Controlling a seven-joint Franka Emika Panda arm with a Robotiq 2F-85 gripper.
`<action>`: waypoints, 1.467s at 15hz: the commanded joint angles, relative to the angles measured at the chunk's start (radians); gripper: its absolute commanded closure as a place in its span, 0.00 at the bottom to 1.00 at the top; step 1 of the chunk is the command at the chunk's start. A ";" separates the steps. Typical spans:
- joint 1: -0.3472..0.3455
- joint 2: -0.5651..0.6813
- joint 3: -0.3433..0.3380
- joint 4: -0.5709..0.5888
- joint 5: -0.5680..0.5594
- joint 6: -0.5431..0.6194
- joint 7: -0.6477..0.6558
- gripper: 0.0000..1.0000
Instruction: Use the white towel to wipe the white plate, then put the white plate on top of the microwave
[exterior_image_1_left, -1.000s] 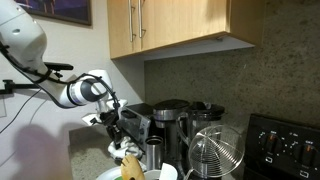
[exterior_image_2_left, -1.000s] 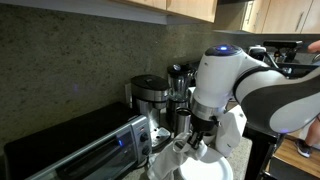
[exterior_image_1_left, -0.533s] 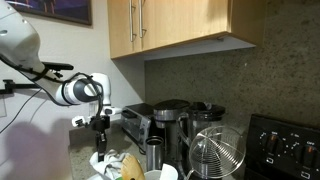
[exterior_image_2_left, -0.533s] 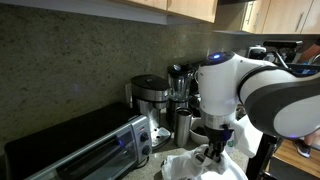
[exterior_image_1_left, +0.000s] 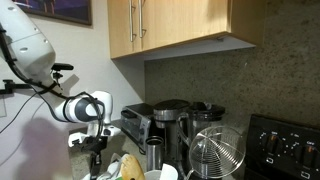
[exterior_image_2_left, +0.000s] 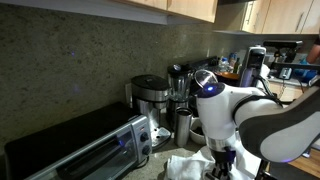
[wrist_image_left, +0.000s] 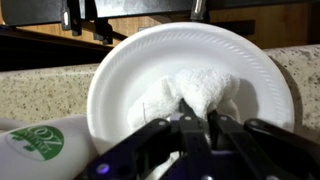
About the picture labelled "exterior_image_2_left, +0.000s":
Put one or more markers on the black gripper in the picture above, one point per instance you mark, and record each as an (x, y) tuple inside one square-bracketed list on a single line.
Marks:
[(222, 160)]

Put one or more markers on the white towel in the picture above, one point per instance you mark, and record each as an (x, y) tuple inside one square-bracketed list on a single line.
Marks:
[(186, 166)]

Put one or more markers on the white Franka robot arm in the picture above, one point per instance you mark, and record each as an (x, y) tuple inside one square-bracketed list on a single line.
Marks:
[(216, 113)]

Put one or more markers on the stainless steel tumbler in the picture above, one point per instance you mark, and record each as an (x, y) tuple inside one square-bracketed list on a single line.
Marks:
[(183, 128)]

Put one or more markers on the glass blender black lid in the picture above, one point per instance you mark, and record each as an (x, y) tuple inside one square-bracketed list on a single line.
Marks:
[(180, 83)]

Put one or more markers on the light wooden lower cabinet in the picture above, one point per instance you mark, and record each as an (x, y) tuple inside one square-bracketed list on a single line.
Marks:
[(290, 93)]

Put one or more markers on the steel black coffee maker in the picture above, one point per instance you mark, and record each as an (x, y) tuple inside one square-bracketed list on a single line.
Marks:
[(150, 90)]

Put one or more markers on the black electric stove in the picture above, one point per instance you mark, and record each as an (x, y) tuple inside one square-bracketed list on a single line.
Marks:
[(203, 63)]

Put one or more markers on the white black soda maker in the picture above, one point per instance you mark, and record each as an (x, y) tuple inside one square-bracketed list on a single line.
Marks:
[(253, 60)]

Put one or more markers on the small gray clamp device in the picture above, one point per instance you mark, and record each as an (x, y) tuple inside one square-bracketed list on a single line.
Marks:
[(285, 73)]

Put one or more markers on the blue plastic item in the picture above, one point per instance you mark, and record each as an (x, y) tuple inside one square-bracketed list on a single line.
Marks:
[(305, 71)]

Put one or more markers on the silver black toaster oven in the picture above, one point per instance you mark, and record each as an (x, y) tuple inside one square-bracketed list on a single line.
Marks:
[(83, 146)]

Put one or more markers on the wooden upper cabinet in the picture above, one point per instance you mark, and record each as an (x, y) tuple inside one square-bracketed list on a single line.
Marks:
[(193, 8), (283, 16)]

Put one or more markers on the black camera stand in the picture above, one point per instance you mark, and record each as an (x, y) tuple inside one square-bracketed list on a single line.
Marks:
[(296, 66)]

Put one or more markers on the black stereo camera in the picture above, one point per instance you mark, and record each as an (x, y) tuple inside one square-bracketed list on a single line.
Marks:
[(283, 44)]

